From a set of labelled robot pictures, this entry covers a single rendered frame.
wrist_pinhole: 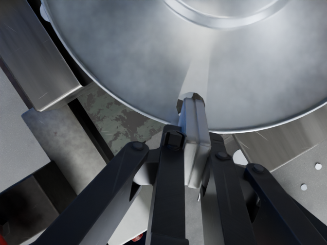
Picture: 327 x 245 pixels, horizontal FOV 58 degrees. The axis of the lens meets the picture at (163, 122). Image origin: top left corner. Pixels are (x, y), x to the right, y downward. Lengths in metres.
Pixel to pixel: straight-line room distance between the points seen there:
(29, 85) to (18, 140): 0.81
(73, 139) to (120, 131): 0.06
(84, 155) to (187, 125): 0.24
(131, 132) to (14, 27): 0.17
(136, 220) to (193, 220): 0.71
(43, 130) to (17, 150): 0.75
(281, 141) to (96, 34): 0.17
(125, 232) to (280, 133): 0.26
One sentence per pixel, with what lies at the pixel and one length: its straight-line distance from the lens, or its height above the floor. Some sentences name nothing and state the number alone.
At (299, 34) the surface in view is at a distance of 0.26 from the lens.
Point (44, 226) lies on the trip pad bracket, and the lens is 0.37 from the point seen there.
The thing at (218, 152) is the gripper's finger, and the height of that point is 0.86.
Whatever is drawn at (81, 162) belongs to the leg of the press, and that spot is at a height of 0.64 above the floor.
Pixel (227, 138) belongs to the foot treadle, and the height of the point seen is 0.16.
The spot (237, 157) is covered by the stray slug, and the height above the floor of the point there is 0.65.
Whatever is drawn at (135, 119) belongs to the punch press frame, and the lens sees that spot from 0.37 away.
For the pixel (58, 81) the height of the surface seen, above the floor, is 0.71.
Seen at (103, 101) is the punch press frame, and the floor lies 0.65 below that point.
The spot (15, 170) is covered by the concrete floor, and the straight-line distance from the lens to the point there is 1.17.
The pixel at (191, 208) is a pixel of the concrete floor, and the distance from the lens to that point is 1.10.
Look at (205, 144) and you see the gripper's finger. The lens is 0.16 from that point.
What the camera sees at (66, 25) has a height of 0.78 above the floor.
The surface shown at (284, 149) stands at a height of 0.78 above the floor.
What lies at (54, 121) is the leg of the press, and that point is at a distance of 0.40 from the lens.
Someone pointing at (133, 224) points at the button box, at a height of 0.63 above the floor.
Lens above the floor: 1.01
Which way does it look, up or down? 84 degrees down
